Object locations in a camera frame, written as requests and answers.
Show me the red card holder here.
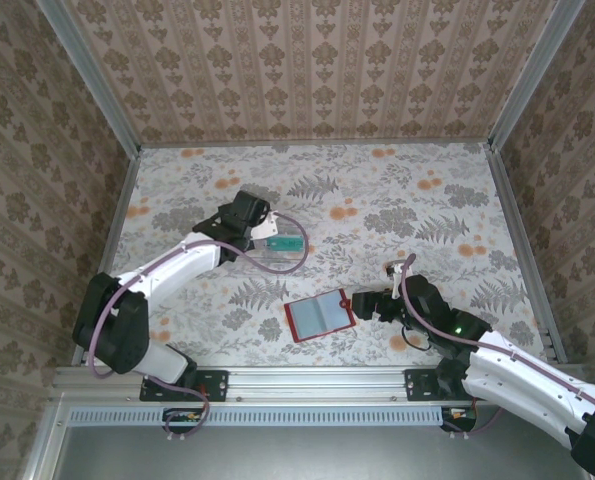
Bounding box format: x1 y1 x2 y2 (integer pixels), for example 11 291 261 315
283 288 354 344

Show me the green plastic card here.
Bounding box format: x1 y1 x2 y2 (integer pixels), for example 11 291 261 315
262 235 307 251

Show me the clear plastic box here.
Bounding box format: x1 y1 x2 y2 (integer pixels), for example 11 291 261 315
246 222 309 271

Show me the floral patterned table cover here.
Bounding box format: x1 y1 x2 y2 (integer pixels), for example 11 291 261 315
89 142 561 369

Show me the grey metal shelf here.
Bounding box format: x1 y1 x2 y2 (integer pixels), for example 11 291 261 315
51 424 578 480

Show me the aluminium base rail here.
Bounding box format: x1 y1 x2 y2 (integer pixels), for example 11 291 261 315
51 366 501 405

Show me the aluminium table side rail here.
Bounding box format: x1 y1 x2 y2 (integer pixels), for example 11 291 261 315
484 143 568 364
71 148 143 369

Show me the white slotted cable duct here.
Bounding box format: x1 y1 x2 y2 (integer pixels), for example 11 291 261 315
69 405 446 428

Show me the aluminium table back rail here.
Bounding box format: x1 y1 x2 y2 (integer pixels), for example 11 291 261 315
137 139 493 150

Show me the aluminium frame post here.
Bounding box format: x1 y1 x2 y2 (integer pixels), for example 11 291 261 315
35 0 143 154
487 0 588 151

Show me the aluminium shelf frame rail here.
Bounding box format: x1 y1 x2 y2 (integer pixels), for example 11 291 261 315
21 399 68 480

